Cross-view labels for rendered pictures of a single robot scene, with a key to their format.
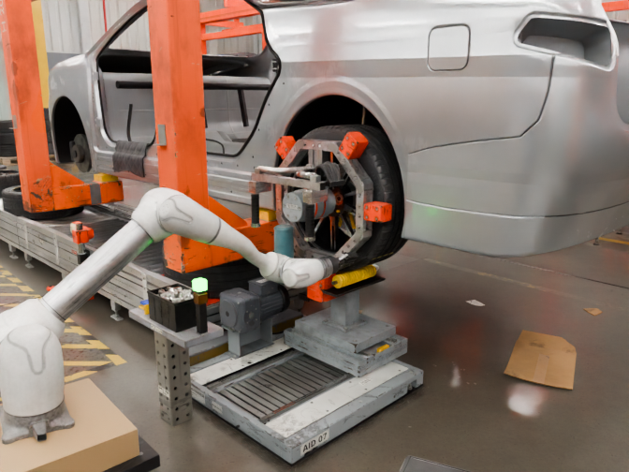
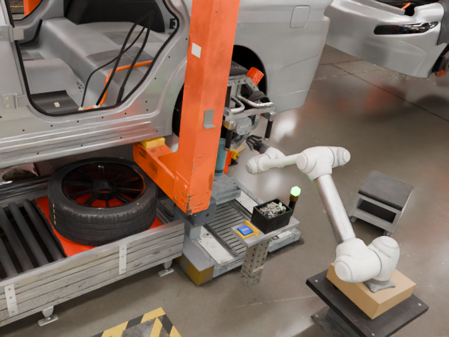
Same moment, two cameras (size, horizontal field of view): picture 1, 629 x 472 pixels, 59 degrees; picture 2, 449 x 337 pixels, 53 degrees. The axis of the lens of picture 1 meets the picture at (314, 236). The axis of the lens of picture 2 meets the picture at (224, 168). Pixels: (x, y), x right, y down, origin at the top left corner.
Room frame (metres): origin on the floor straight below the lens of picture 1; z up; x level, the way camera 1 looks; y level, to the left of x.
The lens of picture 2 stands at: (2.23, 2.76, 2.14)
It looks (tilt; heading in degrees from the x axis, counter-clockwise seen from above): 31 degrees down; 273
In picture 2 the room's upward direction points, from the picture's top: 9 degrees clockwise
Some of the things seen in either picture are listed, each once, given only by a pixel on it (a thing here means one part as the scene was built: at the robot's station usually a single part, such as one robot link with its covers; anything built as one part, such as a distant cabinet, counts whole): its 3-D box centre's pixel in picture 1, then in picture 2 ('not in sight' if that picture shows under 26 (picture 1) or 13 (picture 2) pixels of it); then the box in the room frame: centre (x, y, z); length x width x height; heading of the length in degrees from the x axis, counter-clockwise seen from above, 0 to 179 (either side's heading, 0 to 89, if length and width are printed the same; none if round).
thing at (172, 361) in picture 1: (173, 371); (255, 255); (2.07, 0.58, 0.21); 0.10 x 0.10 x 0.42; 45
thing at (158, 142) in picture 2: (270, 213); (150, 139); (2.88, 0.24, 0.71); 0.14 x 0.14 x 0.05; 45
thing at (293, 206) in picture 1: (309, 204); (234, 120); (2.37, 0.02, 0.85); 0.21 x 0.14 x 0.14; 135
